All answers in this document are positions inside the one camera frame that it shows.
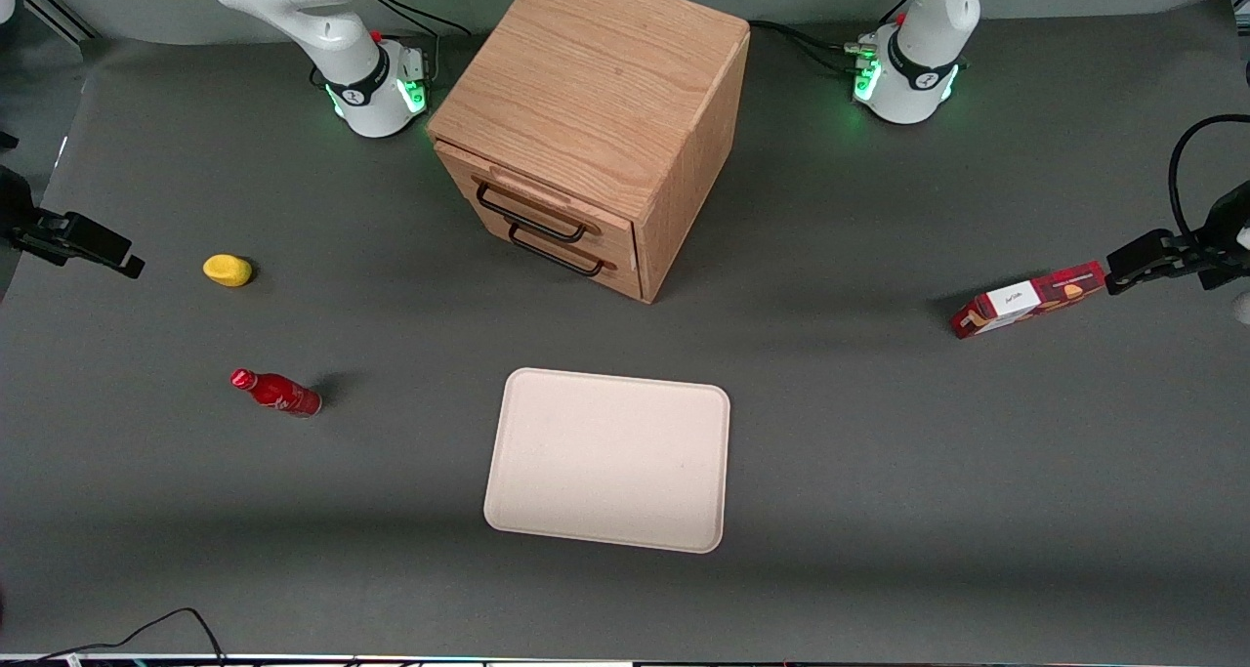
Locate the black arm base cable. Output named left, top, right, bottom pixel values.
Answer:
left=750, top=20, right=880, bottom=74
left=369, top=0, right=475, bottom=38

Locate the red tartan shortbread box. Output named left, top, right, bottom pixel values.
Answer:
left=950, top=260, right=1109, bottom=340

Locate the red soda bottle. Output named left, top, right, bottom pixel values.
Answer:
left=229, top=368, right=323, bottom=419

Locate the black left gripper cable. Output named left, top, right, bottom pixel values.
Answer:
left=1168, top=113, right=1250, bottom=243

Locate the black right arm base cable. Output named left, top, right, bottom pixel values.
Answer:
left=369, top=0, right=475, bottom=38

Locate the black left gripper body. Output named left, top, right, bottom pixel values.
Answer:
left=1199, top=181, right=1250, bottom=292

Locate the aluminium frame rail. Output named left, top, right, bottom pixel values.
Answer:
left=20, top=0, right=99, bottom=43

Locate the yellow lemon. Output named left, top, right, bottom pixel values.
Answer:
left=202, top=254, right=254, bottom=288

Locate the thin black table cable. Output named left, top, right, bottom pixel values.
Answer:
left=0, top=607, right=228, bottom=667

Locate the wooden drawer cabinet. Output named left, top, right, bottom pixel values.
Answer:
left=427, top=0, right=751, bottom=305

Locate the black left arm base cable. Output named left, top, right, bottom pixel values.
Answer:
left=750, top=20, right=880, bottom=74

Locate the white rectangular tray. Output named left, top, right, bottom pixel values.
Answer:
left=483, top=367, right=731, bottom=555

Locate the black metal drawer handle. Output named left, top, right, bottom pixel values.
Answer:
left=508, top=223, right=604, bottom=278
left=476, top=183, right=590, bottom=244

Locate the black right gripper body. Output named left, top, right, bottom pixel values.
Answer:
left=0, top=164, right=42, bottom=250

